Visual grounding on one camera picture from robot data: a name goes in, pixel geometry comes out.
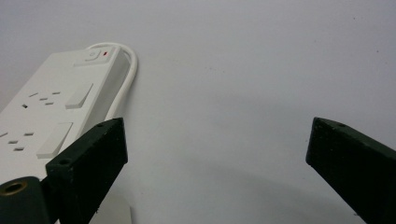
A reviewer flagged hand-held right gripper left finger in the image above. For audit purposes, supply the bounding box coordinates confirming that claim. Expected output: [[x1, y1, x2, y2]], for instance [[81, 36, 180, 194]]
[[45, 117, 129, 224]]

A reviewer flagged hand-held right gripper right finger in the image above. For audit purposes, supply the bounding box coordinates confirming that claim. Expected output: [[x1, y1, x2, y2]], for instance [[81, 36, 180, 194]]
[[305, 117, 396, 224]]

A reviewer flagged white power strip cable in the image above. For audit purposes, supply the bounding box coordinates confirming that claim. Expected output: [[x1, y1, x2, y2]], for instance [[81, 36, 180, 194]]
[[85, 42, 138, 121]]

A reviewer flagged white power strip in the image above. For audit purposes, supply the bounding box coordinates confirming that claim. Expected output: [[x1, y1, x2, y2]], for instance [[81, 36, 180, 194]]
[[0, 46, 134, 224]]

